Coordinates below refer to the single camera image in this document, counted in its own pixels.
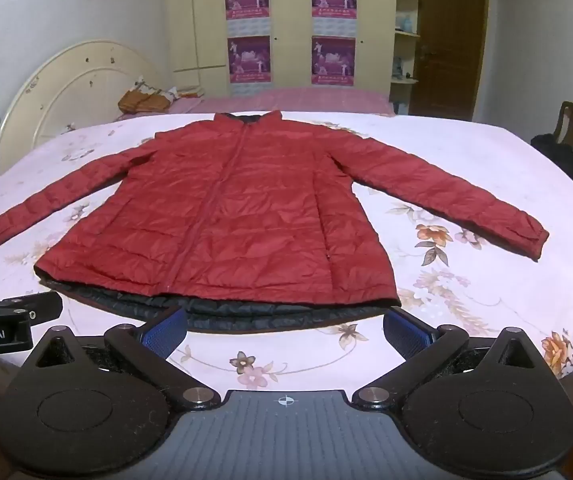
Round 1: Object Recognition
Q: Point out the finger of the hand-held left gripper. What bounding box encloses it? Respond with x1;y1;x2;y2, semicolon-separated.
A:
0;292;64;322

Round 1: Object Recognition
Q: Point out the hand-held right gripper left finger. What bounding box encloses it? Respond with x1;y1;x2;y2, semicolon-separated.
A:
29;306;220;411

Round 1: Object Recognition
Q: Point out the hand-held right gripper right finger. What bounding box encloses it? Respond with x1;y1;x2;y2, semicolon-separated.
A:
352;306;547;410

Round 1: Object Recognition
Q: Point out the red quilted jacket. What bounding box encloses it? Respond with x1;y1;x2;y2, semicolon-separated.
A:
0;111;550;334

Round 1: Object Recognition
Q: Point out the floral pink bed sheet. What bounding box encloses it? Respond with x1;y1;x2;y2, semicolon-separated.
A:
0;110;573;411

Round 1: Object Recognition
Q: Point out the cream round headboard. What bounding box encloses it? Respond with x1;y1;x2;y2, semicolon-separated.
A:
0;40;168;173

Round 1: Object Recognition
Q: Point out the brown bag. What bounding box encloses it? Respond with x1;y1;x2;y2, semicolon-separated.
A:
118;87;172;115

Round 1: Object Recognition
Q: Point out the black bag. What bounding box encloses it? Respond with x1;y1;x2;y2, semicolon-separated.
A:
531;133;573;182

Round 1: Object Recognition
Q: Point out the pink checkered bed sheet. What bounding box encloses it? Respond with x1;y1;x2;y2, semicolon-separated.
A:
116;86;397;122

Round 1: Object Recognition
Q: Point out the cream corner shelf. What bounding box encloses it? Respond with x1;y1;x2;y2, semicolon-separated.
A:
389;0;425;116

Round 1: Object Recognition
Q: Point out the brown wooden door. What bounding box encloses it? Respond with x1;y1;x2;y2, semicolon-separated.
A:
409;0;490;122

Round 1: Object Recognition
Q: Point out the cream wardrobe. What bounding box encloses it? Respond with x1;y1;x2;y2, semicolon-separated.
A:
164;0;400;102

